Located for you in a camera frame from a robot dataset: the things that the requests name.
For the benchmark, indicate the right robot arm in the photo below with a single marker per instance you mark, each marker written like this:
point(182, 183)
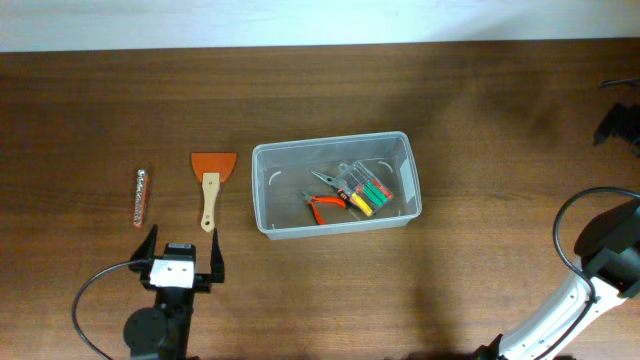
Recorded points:
point(603, 275)

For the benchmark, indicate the small red-handled pliers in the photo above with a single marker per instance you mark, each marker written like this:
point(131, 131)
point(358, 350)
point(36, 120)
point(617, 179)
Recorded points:
point(313, 201)

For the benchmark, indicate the screwdriver set clear case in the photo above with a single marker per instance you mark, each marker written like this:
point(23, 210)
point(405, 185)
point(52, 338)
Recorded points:
point(364, 189)

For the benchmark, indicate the clear plastic container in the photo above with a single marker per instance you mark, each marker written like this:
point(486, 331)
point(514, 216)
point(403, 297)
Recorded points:
point(280, 171)

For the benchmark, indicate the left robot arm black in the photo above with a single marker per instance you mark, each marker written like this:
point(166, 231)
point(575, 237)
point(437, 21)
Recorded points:
point(162, 330)

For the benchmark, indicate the orange scraper wooden handle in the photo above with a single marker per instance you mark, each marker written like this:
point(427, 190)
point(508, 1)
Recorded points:
point(211, 169)

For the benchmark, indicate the socket bit rail orange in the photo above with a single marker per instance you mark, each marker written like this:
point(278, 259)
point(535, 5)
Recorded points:
point(140, 197)

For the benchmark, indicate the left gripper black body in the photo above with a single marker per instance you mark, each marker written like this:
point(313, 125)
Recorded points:
point(202, 282)

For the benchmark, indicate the orange black long-nose pliers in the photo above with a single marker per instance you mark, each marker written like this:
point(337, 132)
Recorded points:
point(340, 186)

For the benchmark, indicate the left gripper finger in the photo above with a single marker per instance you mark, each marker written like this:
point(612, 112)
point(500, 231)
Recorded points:
point(216, 259)
point(147, 248)

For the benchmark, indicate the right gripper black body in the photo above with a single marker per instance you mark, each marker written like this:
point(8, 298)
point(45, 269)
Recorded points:
point(628, 126)

